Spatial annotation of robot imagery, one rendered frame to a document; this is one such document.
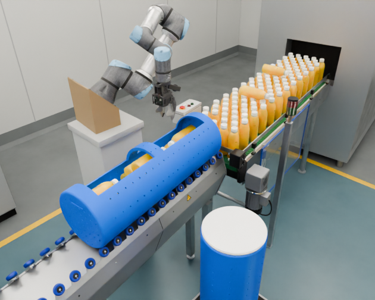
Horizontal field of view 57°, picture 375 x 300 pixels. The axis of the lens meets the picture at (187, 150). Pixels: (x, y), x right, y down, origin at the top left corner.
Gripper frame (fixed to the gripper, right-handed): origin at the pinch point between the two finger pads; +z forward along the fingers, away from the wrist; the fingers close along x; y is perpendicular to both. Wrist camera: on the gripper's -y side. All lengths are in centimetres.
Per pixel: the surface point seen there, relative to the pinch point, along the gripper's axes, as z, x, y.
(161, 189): 19.8, 19.6, 29.8
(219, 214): 26, 47, 22
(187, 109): 19, -19, -42
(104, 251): 32, 16, 64
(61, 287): 33, 16, 85
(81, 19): 10, -258, -148
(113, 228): 21, 20, 59
